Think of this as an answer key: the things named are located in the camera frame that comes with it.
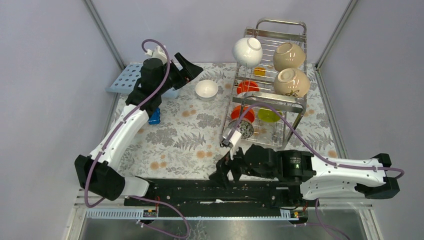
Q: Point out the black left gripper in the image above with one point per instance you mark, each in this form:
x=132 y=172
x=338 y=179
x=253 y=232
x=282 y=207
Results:
x=191 y=71

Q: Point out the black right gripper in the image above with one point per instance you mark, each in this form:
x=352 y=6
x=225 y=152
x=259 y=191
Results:
x=219 y=175

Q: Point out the white bowl front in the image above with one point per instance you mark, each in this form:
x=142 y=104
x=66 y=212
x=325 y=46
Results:
x=206 y=90

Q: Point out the white bowl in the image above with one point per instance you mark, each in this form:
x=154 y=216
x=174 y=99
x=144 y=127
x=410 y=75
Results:
x=248 y=52
x=206 y=90

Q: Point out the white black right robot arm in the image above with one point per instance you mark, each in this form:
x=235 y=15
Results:
x=316 y=178

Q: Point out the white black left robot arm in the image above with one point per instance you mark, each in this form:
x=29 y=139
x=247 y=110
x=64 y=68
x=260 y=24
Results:
x=97 y=172

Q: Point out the stainless steel dish rack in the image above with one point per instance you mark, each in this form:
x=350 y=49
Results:
x=271 y=33

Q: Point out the leopard pattern bowl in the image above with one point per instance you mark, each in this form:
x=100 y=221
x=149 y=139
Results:
x=245 y=128

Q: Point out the orange bowl lower rear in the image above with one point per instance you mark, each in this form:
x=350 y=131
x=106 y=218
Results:
x=247 y=86

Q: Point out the orange bowl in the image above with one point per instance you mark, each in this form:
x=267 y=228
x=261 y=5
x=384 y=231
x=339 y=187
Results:
x=237 y=111
x=247 y=86

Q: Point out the floral table mat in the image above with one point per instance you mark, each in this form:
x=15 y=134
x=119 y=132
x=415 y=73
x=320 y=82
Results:
x=186 y=145

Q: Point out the blue toy block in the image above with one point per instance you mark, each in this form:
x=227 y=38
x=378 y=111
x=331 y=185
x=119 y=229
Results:
x=155 y=118

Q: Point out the orange bowl lower front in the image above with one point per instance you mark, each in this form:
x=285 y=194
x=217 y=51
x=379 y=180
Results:
x=237 y=111

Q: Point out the blue perforated tray stand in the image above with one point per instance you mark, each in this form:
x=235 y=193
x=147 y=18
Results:
x=127 y=80

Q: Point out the lime green bowl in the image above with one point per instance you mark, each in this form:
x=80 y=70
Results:
x=267 y=115

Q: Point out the small yellow cup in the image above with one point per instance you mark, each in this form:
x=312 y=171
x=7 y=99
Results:
x=259 y=71

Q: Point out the beige bowl rear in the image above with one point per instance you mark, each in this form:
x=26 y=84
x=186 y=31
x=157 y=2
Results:
x=288 y=55

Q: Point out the beige bowl with flower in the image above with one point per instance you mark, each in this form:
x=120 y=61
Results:
x=291 y=82

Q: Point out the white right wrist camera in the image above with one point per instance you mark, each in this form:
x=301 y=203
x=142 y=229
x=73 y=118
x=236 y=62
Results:
x=231 y=139

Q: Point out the white slotted cable duct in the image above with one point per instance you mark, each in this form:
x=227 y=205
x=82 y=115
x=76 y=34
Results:
x=151 y=214

